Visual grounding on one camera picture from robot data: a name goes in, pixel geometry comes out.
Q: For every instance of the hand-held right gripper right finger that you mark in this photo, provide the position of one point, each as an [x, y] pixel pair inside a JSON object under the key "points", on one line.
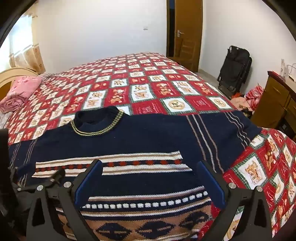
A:
{"points": [[212, 183]]}

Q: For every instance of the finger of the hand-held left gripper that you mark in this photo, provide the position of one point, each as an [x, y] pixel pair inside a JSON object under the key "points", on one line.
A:
{"points": [[56, 177]]}

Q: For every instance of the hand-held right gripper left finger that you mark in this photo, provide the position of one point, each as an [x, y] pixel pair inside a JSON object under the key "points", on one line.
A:
{"points": [[90, 183]]}

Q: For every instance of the navy patterned knit sweater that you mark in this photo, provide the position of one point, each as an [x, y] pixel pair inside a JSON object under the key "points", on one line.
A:
{"points": [[138, 143]]}

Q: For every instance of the grey floral pillow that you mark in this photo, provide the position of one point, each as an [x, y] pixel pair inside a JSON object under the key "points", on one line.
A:
{"points": [[2, 120]]}

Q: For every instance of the pink folded quilt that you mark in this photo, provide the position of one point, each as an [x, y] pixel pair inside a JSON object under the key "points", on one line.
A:
{"points": [[19, 89]]}

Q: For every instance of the cream wooden bed headboard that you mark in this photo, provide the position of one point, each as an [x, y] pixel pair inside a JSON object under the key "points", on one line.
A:
{"points": [[9, 74]]}

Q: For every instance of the red plaid bag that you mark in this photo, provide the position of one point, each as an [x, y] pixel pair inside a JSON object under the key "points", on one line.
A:
{"points": [[253, 95]]}

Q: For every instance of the striped pillow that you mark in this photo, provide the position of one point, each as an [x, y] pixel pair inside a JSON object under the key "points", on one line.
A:
{"points": [[47, 76]]}

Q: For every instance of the brown wooden cabinet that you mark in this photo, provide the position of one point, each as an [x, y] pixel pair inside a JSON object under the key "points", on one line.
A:
{"points": [[272, 99]]}

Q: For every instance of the red checked bear print blanket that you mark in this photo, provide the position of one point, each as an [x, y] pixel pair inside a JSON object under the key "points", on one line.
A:
{"points": [[148, 88]]}

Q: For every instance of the beige patterned curtain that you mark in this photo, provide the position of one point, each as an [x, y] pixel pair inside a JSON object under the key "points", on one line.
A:
{"points": [[34, 55]]}

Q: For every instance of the white paper bag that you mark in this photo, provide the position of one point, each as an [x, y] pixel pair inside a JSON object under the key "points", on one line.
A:
{"points": [[290, 74]]}

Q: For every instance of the wooden chair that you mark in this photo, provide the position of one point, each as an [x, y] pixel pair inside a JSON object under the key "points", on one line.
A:
{"points": [[185, 52]]}

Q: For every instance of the brown wooden door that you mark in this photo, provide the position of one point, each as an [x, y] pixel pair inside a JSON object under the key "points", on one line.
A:
{"points": [[188, 25]]}

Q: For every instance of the brown door frame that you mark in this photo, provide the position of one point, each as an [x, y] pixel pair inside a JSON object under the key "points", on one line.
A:
{"points": [[168, 23]]}

